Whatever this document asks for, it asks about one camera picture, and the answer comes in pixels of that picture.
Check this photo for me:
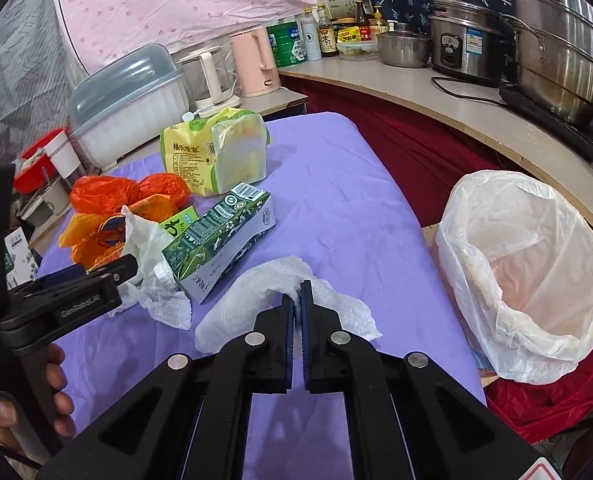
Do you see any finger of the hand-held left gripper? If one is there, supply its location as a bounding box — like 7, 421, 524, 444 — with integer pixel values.
7, 254, 140, 311

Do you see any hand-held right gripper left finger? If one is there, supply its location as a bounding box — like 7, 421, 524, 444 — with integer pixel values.
36, 294, 297, 480

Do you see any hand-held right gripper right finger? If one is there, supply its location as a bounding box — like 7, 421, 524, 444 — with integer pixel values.
299, 280, 547, 480

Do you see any orange snack wrapper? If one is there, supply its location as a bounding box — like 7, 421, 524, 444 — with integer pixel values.
59, 192, 187, 271

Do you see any white plastic bag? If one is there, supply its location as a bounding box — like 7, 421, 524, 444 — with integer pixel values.
120, 205, 170, 286
107, 280, 193, 331

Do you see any white paper towel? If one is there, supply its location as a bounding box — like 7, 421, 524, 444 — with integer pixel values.
195, 255, 383, 356

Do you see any orange plastic bag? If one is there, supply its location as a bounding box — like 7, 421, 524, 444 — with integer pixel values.
70, 172, 192, 221

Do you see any green milk carton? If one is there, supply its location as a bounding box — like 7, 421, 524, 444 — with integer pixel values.
162, 181, 277, 305

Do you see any yellow-green bread bag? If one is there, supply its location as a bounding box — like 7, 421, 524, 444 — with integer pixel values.
159, 108, 271, 197

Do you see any bin with white plastic liner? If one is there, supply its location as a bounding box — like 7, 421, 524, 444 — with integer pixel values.
435, 170, 593, 386

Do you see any person's left hand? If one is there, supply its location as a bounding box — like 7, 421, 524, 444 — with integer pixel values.
0, 342, 77, 466

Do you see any white green cardboard box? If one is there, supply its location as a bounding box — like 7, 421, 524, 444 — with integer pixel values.
4, 230, 42, 281

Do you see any grey plastic container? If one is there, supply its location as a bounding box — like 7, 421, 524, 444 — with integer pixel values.
19, 180, 72, 226

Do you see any small green drink carton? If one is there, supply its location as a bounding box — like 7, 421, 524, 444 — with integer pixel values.
159, 206, 200, 241

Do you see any red plastic container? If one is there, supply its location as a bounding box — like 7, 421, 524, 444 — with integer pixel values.
14, 127, 72, 196

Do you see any white cup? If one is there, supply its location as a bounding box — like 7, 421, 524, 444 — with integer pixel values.
44, 132, 72, 178

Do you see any purple tablecloth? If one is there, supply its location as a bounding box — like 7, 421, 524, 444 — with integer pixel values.
31, 112, 487, 480

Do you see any brown cardboard sheet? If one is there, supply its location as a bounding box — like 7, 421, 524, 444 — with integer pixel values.
421, 222, 443, 252

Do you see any white dish box grey lid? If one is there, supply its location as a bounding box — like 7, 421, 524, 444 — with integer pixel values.
69, 44, 186, 172

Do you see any grey patterned cloth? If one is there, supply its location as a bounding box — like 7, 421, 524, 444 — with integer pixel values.
0, 0, 77, 161

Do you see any dark red cloth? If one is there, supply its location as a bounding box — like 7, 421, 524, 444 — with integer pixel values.
286, 77, 527, 231

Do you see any white glass kettle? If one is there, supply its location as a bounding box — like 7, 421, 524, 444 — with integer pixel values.
177, 46, 241, 111

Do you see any pink electric kettle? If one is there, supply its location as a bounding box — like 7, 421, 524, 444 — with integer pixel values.
229, 26, 282, 98

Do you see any bright red cloth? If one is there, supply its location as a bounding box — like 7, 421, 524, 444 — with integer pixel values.
483, 345, 593, 446

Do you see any beige wooden counter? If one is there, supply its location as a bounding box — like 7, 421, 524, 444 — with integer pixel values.
276, 45, 593, 256

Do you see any pink dotted cloth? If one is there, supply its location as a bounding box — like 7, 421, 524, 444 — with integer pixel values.
50, 0, 364, 81

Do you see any clear glass food container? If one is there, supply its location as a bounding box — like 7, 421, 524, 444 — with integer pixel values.
336, 39, 380, 61

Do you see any green tin can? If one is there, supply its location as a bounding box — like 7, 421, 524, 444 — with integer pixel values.
267, 22, 308, 68

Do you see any dark sauce bottle white label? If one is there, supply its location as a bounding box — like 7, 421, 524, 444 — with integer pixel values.
317, 7, 339, 57

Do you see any small steel pot with lid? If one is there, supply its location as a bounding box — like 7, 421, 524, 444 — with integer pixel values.
376, 30, 431, 68

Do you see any yellow pump bottle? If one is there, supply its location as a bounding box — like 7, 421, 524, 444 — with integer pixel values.
370, 6, 388, 41

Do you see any dark sauce bottle red label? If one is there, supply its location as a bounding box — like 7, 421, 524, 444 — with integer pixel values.
355, 0, 372, 41

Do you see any black induction cooktop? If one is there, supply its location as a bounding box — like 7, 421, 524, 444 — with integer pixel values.
499, 84, 593, 148

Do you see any steel rice cooker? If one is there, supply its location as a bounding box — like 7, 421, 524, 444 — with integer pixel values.
429, 0, 514, 85

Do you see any large steel steamer pot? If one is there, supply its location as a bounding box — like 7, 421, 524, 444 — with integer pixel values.
501, 0, 593, 131

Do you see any black power cable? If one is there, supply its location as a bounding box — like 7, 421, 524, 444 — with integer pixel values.
430, 76, 507, 107

